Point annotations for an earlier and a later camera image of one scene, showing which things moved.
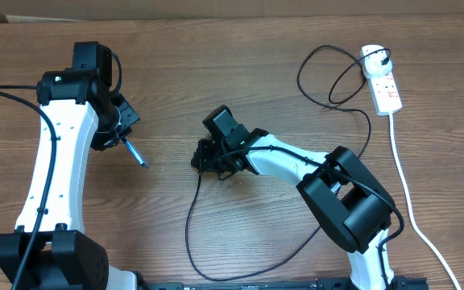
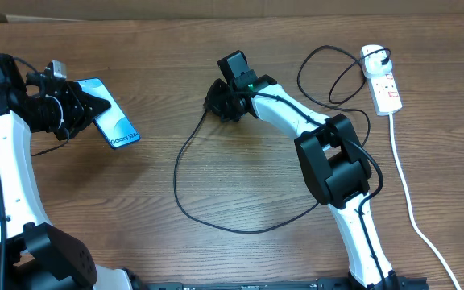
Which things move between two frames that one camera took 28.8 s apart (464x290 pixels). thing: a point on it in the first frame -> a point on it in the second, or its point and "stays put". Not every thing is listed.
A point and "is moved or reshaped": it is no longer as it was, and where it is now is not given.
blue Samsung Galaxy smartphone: x=134 y=152 is moved or reshaped
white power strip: x=385 y=94 stays put
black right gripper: x=207 y=162 -> x=216 y=104
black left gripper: x=130 y=116 -> x=80 y=104
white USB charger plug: x=372 y=65 stays put
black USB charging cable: x=240 y=274 -> x=206 y=224
